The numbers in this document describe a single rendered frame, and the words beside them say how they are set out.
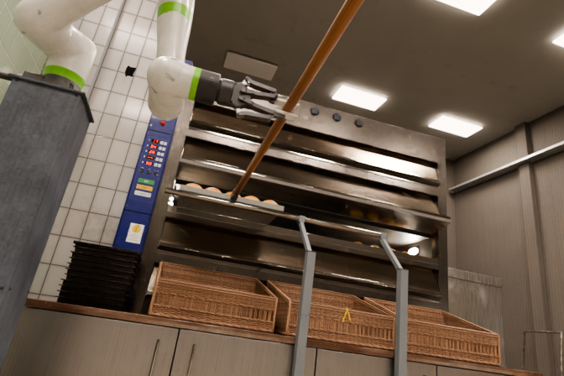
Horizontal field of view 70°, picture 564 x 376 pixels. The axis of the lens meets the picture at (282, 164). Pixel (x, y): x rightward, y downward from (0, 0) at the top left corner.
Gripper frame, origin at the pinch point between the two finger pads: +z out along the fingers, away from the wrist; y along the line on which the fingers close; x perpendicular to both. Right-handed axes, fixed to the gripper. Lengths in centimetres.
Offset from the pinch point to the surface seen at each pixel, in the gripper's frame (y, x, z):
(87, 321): 67, -81, -47
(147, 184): -6, -133, -46
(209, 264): 31, -136, -1
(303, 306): 49, -76, 38
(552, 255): -175, -594, 760
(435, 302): 29, -136, 146
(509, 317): -46, -723, 759
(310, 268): 32, -76, 39
